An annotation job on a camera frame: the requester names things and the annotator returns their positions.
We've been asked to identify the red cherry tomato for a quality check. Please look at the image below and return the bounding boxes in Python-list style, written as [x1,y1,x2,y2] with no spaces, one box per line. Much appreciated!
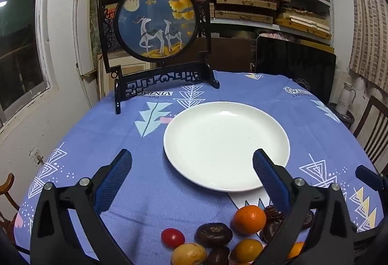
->
[161,228,186,249]

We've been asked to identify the white ceramic plate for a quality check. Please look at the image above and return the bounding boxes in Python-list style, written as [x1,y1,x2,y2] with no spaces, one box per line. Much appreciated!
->
[163,101,291,193]

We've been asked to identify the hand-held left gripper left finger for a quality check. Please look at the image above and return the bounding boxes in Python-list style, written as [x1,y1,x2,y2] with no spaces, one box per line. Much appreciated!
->
[30,149,134,265]

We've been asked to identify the brown wooden slatted chair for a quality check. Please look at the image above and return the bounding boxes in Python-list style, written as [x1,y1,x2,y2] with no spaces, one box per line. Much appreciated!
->
[353,95,388,176]

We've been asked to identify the tan round fruit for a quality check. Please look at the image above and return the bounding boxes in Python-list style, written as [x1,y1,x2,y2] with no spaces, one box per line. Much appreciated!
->
[170,243,207,265]

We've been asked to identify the white panel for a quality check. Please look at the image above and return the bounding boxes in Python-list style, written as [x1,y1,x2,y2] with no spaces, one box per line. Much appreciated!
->
[73,0,102,108]

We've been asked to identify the beige checked curtain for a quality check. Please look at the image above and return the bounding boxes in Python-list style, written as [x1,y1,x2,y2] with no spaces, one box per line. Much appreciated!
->
[346,0,388,91]

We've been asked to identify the black round stand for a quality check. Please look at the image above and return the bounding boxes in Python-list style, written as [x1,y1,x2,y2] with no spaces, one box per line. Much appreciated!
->
[328,102,355,130]

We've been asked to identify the window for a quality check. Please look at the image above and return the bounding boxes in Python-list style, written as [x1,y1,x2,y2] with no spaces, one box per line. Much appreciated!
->
[0,0,59,132]

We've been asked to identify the white ceramic jug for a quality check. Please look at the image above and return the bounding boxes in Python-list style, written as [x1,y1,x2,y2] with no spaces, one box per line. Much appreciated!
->
[335,82,357,116]

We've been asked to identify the brown cabinet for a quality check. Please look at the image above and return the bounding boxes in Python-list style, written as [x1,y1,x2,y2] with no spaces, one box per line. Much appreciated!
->
[209,38,258,73]

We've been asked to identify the reddish wooden chair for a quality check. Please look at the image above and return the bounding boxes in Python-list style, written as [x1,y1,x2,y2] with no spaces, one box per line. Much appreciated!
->
[0,173,20,243]

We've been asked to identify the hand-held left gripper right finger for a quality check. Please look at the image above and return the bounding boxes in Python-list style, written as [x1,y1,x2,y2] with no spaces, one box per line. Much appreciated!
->
[252,148,355,265]

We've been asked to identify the yellow cherry tomato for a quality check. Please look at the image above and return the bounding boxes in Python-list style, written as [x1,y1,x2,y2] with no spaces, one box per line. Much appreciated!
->
[231,238,264,263]

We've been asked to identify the white metal shelf unit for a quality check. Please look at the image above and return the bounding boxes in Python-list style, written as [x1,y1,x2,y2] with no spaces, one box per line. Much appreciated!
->
[147,0,334,50]

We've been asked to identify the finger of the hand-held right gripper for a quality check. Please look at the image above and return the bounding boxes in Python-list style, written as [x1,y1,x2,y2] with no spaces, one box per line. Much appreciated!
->
[353,224,381,253]
[355,165,384,191]

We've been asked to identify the orange tangerine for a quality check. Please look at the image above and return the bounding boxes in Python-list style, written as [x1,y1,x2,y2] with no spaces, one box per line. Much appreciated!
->
[232,205,267,236]

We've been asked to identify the round deer embroidery table screen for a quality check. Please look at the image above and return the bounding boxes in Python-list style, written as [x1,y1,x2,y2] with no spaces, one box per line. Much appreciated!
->
[96,0,221,115]

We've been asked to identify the large dark brown water chestnut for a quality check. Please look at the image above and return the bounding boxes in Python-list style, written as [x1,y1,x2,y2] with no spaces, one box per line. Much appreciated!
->
[195,223,233,248]

